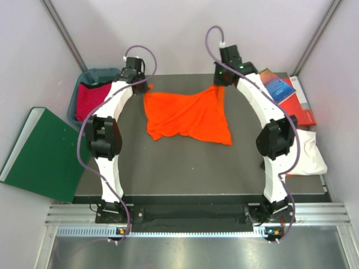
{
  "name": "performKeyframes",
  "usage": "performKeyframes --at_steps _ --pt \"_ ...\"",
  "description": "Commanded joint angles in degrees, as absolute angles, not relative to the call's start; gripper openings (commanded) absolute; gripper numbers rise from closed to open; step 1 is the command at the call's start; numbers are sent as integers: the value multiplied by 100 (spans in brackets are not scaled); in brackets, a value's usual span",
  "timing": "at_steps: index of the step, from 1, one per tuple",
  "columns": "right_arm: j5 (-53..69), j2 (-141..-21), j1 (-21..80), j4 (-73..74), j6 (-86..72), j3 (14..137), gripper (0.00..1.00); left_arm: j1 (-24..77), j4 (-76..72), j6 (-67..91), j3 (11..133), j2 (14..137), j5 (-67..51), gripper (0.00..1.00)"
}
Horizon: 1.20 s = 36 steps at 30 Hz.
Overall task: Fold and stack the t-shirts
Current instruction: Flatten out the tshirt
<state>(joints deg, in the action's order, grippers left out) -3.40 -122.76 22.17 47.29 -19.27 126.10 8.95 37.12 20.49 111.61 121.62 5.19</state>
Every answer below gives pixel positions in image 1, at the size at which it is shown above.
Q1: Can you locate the orange t-shirt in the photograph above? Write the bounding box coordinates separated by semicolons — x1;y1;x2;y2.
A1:
144;85;233;146

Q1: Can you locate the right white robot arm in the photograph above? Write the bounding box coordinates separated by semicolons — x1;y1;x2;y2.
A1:
214;62;300;226

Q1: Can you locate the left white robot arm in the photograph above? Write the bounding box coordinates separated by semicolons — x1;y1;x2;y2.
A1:
84;67;148;224

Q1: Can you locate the teal plastic bin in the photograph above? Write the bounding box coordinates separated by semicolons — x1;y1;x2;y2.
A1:
67;68;121;127

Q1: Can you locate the magenta t-shirt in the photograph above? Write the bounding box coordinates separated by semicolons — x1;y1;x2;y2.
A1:
75;82;112;122

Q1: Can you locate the blue orange book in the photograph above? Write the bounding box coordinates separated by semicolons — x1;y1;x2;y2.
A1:
260;68;296;104

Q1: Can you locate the red folder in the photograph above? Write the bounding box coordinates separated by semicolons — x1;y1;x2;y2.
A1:
280;76;316;127

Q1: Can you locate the white t-shirt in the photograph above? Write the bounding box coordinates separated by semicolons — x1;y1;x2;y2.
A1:
287;129;328;175

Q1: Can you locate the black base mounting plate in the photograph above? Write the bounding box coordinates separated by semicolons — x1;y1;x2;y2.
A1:
96;204;293;227

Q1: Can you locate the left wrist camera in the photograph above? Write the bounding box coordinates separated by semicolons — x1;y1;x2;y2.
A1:
123;56;146;73

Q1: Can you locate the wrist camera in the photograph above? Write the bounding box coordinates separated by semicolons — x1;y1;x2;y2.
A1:
123;56;146;73
219;45;242;67

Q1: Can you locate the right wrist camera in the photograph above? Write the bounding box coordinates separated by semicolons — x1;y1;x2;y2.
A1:
219;45;242;67

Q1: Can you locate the green ring binder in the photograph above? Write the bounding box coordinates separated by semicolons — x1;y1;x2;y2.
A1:
1;107;84;203

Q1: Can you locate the aluminium rail frame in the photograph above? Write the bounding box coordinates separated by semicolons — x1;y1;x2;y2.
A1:
36;202;358;268

